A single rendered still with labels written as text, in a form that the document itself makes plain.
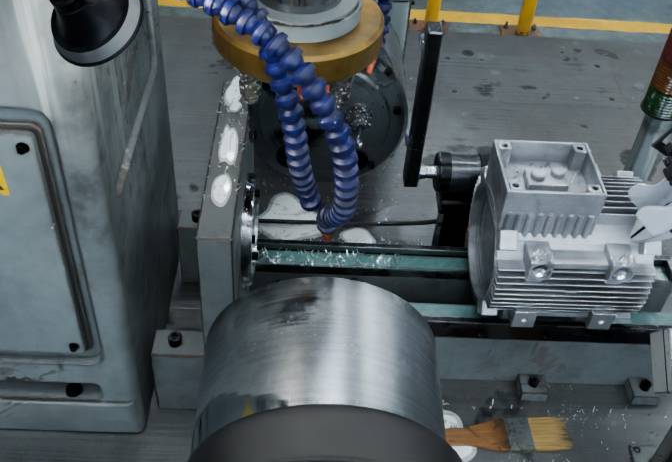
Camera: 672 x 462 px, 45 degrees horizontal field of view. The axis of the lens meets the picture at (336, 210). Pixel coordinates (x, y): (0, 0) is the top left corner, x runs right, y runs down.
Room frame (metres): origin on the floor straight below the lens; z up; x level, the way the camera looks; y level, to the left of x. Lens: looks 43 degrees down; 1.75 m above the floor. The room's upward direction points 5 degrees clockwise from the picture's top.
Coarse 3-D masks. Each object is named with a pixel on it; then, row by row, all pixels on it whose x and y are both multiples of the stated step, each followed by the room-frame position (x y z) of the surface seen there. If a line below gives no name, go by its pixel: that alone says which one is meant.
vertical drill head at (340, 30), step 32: (288, 0) 0.71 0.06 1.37; (320, 0) 0.71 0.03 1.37; (352, 0) 0.74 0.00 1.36; (224, 32) 0.70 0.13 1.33; (288, 32) 0.69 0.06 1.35; (320, 32) 0.69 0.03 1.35; (352, 32) 0.72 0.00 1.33; (256, 64) 0.67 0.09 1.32; (320, 64) 0.67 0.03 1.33; (352, 64) 0.69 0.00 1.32; (256, 96) 0.70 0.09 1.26
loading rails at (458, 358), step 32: (288, 256) 0.80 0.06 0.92; (320, 256) 0.80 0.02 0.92; (352, 256) 0.81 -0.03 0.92; (384, 256) 0.81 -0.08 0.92; (416, 256) 0.82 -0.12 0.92; (448, 256) 0.83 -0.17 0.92; (256, 288) 0.78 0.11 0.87; (384, 288) 0.79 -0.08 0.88; (416, 288) 0.79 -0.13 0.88; (448, 288) 0.80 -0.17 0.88; (448, 320) 0.70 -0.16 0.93; (480, 320) 0.70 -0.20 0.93; (544, 320) 0.71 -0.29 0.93; (640, 320) 0.73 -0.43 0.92; (448, 352) 0.69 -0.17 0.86; (480, 352) 0.70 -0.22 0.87; (512, 352) 0.70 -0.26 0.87; (544, 352) 0.70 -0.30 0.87; (576, 352) 0.70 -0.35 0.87; (608, 352) 0.71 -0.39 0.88; (640, 352) 0.71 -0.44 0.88; (544, 384) 0.68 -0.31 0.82; (608, 384) 0.71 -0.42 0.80; (640, 384) 0.69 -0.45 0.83
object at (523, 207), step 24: (504, 144) 0.81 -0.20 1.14; (528, 144) 0.81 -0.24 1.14; (552, 144) 0.82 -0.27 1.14; (576, 144) 0.82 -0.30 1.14; (504, 168) 0.76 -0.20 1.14; (528, 168) 0.78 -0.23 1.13; (552, 168) 0.78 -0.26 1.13; (576, 168) 0.80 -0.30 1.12; (504, 192) 0.72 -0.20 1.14; (528, 192) 0.72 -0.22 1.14; (552, 192) 0.72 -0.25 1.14; (576, 192) 0.72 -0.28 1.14; (600, 192) 0.73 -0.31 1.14; (504, 216) 0.72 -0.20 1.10; (528, 216) 0.71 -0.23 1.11; (552, 216) 0.72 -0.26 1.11; (576, 216) 0.72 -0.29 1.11
